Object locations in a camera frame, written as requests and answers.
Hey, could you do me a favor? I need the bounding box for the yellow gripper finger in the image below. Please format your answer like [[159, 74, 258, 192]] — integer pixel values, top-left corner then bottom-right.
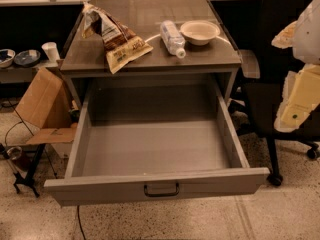
[[274, 64, 320, 132]]

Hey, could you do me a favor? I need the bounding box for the black metal stand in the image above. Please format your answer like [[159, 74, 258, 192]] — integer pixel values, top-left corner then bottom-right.
[[0, 144, 45, 198]]

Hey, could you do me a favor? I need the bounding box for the low grey shelf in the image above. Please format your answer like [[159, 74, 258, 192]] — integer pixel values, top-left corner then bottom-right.
[[0, 61, 59, 84]]

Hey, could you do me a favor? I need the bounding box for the clear plastic water bottle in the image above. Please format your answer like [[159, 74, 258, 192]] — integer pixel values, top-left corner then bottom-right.
[[160, 20, 186, 59]]

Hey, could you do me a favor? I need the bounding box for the brown cardboard box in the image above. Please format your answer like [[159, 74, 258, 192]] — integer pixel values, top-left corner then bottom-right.
[[16, 68, 76, 144]]

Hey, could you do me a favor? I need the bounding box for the white blue bowl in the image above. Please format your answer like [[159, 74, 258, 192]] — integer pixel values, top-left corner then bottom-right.
[[0, 49, 16, 68]]

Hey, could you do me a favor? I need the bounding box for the beige paper bowl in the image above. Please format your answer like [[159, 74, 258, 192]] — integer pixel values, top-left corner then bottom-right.
[[180, 20, 220, 46]]

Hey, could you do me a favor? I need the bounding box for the black floor cable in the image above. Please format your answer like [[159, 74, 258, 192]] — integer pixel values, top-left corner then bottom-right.
[[76, 205, 88, 240]]

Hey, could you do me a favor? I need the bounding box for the grey top drawer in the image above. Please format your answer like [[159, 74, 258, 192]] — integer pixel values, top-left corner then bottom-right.
[[45, 83, 269, 206]]

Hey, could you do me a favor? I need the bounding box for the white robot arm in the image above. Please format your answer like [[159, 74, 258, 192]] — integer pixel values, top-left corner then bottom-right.
[[271, 0, 320, 132]]

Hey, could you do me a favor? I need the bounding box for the white paper cup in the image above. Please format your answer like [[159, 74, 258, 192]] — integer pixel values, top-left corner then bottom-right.
[[42, 42, 60, 62]]

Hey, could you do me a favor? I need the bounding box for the brown chip bag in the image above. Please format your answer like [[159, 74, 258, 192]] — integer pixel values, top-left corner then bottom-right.
[[82, 2, 153, 74]]

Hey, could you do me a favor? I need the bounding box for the grey drawer cabinet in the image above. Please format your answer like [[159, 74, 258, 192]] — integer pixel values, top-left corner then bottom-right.
[[61, 0, 240, 98]]

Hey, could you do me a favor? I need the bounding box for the black office chair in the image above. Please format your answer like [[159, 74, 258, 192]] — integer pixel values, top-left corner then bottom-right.
[[229, 0, 320, 186]]

